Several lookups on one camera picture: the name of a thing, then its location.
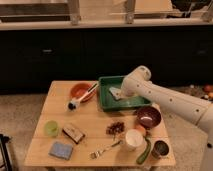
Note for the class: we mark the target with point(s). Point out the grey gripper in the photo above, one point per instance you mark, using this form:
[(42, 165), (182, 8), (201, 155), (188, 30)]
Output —
[(116, 93)]

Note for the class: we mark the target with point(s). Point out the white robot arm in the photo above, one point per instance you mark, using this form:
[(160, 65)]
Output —
[(195, 110)]

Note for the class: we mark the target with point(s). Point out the green plastic tray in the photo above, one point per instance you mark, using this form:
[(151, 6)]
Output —
[(108, 103)]

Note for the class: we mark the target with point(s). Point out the dark red grape bunch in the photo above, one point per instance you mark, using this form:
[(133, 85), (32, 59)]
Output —
[(114, 128)]

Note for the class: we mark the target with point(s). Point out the orange bowl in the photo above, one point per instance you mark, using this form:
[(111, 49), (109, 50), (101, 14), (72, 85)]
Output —
[(79, 89)]

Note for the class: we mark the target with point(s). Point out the maroon bowl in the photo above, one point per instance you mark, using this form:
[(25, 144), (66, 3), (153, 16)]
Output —
[(148, 116)]

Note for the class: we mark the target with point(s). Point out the orange fruit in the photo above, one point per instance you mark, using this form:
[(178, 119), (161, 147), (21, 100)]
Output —
[(140, 129)]

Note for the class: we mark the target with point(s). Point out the dish brush with black head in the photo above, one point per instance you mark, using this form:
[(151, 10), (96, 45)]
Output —
[(75, 101)]

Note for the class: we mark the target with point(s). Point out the white cup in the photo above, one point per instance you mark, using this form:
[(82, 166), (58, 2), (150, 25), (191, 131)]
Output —
[(133, 139)]

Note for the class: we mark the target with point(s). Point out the wooden table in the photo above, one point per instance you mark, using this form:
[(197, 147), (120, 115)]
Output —
[(92, 120)]

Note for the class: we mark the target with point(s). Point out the brown wooden block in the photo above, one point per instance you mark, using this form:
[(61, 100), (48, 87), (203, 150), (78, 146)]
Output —
[(73, 132)]

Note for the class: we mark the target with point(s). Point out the silver fork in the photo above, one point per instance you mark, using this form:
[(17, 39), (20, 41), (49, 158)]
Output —
[(98, 153)]

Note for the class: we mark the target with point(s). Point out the green cucumber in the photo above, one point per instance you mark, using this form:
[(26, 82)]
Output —
[(141, 159)]

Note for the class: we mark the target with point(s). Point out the metal tin can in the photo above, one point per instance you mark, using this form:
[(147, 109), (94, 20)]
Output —
[(160, 149)]

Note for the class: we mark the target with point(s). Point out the green plastic cup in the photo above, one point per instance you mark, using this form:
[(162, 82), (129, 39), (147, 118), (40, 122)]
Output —
[(51, 128)]

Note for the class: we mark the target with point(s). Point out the blue sponge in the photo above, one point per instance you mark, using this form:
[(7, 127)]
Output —
[(61, 150)]

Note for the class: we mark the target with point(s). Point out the dark cabinet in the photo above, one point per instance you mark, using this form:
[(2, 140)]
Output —
[(176, 55)]

